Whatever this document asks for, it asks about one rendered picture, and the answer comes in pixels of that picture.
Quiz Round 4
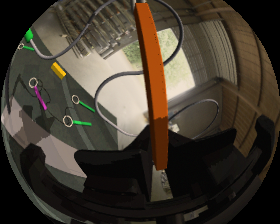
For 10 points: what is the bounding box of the magenta handle with cream loop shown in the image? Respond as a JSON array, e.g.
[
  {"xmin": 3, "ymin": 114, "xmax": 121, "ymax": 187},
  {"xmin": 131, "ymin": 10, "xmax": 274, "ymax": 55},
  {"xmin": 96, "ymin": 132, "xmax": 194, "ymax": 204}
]
[{"xmin": 29, "ymin": 78, "xmax": 47, "ymax": 109}]

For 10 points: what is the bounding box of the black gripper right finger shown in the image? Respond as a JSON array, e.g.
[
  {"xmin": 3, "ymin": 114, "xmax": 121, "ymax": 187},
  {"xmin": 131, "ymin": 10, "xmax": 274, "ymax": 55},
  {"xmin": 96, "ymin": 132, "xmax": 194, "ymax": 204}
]
[{"xmin": 165, "ymin": 127, "xmax": 236, "ymax": 197}]

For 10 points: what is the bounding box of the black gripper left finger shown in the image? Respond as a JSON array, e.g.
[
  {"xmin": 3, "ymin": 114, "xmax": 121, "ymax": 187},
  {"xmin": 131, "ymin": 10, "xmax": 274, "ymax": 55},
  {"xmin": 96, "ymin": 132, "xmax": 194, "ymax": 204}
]
[{"xmin": 74, "ymin": 124, "xmax": 152, "ymax": 202}]

